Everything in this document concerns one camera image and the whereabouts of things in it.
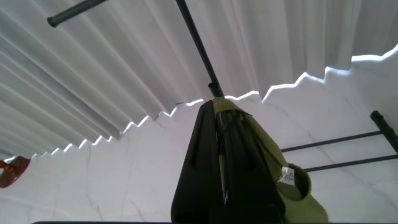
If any dark red object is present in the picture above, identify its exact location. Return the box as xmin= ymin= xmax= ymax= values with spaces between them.
xmin=0 ymin=155 xmax=31 ymax=189

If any white curtain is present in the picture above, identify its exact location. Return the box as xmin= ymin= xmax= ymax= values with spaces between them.
xmin=0 ymin=0 xmax=398 ymax=156

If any green t-shirt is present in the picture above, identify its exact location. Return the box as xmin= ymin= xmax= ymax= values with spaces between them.
xmin=212 ymin=96 xmax=330 ymax=223

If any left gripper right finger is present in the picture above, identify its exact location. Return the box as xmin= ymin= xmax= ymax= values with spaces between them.
xmin=219 ymin=110 xmax=286 ymax=223

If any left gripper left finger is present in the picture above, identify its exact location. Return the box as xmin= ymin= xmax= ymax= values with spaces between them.
xmin=170 ymin=100 xmax=225 ymax=223

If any black clothes rack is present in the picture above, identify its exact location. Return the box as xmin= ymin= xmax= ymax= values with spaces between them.
xmin=47 ymin=0 xmax=398 ymax=172

